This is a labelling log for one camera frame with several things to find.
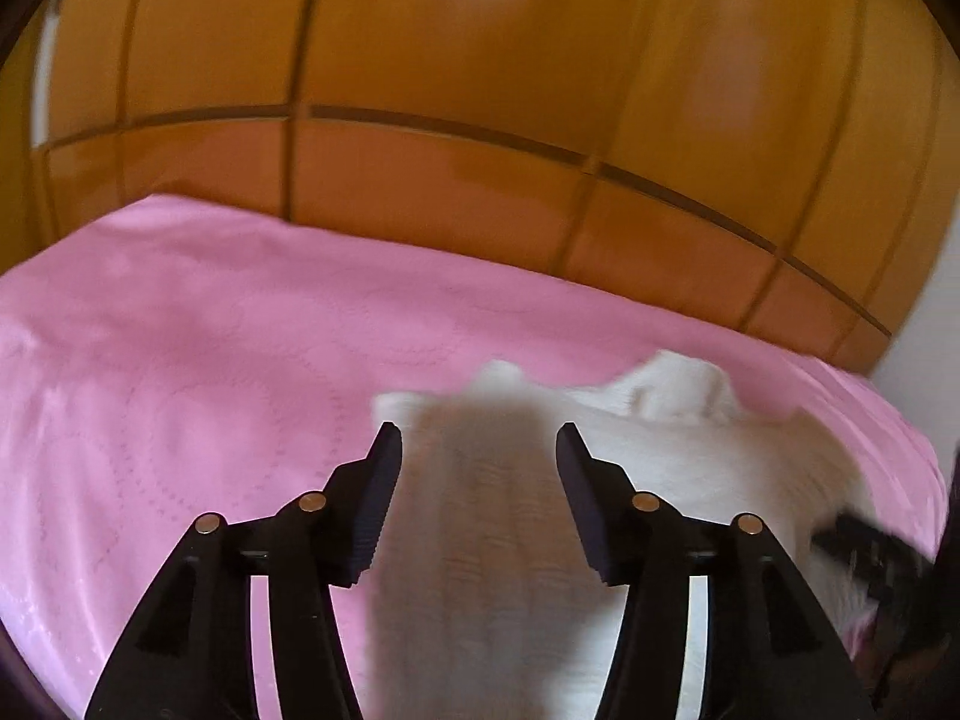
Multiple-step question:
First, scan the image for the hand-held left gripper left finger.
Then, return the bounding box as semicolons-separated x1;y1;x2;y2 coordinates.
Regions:
84;422;404;720

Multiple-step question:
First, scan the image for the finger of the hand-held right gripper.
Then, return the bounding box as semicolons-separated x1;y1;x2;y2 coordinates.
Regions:
810;511;887;565

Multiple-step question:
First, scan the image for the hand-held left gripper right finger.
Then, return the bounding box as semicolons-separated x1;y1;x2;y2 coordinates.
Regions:
556;424;875;720

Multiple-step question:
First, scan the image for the white fleece garment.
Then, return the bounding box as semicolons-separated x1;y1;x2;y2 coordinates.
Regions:
371;351;886;720

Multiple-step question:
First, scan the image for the pink bed sheet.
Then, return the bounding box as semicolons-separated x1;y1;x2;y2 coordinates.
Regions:
0;193;950;720

